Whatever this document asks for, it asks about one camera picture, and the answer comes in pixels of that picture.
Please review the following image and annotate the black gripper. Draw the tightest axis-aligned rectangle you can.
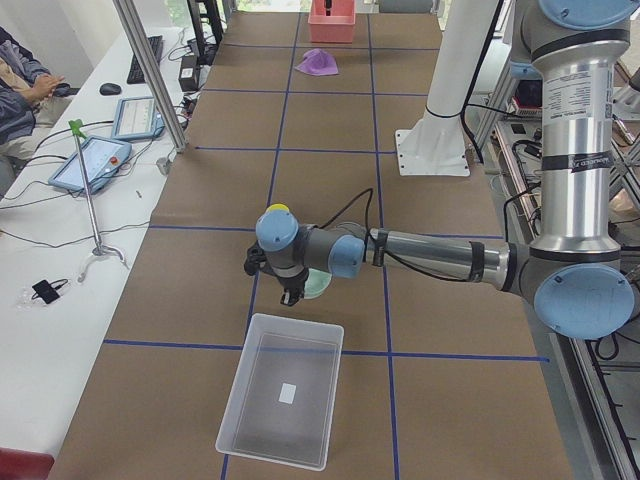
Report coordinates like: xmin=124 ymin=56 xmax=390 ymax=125
xmin=279 ymin=269 xmax=309 ymax=306

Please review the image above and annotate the pale green bowl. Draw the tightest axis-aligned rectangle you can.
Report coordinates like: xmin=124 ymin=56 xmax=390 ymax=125
xmin=303 ymin=268 xmax=332 ymax=300

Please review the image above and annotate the yellow plastic cup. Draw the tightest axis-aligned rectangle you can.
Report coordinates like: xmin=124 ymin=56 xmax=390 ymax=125
xmin=266 ymin=203 xmax=290 ymax=213

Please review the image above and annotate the purple microfiber cloth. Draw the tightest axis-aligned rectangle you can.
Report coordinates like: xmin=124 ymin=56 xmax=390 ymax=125
xmin=295 ymin=48 xmax=339 ymax=76

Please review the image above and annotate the clear plastic bin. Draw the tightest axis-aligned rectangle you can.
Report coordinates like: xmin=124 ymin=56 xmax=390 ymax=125
xmin=215 ymin=313 xmax=344 ymax=471

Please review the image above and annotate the left teach pendant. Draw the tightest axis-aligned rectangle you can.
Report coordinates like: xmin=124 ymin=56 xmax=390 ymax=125
xmin=48 ymin=136 xmax=132 ymax=193

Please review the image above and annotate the teach pendant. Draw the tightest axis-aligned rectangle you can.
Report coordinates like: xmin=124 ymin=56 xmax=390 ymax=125
xmin=48 ymin=136 xmax=132 ymax=193
xmin=111 ymin=96 xmax=164 ymax=141

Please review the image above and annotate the right teach pendant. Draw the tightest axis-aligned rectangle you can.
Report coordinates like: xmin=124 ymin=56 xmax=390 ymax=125
xmin=111 ymin=96 xmax=164 ymax=141

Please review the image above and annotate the small black device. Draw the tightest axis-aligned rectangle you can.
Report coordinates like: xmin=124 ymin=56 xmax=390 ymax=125
xmin=31 ymin=279 xmax=69 ymax=305

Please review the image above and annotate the black computer keyboard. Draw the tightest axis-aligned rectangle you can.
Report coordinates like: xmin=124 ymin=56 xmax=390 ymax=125
xmin=126 ymin=34 xmax=165 ymax=85

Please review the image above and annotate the pink plastic bin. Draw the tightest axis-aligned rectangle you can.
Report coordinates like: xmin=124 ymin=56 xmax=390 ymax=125
xmin=307 ymin=0 xmax=356 ymax=44

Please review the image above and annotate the black computer mouse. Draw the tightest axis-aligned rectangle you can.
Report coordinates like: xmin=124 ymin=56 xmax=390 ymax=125
xmin=99 ymin=82 xmax=122 ymax=96

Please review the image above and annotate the seated person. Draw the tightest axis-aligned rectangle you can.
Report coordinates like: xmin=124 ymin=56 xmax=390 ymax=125
xmin=1 ymin=30 xmax=71 ymax=194

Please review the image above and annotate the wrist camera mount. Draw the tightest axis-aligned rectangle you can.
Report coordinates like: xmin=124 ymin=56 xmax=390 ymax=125
xmin=244 ymin=242 xmax=272 ymax=276

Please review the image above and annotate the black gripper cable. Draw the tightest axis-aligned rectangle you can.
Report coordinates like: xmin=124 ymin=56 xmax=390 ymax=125
xmin=319 ymin=187 xmax=481 ymax=282

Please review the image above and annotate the aluminium frame post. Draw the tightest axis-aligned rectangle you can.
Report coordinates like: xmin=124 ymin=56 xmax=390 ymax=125
xmin=113 ymin=0 xmax=187 ymax=153

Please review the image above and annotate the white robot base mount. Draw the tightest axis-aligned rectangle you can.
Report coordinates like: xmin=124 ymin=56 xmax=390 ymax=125
xmin=395 ymin=0 xmax=503 ymax=177

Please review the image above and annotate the green handled reacher grabber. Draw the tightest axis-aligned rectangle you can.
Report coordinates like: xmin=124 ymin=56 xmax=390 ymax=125
xmin=69 ymin=119 xmax=129 ymax=283

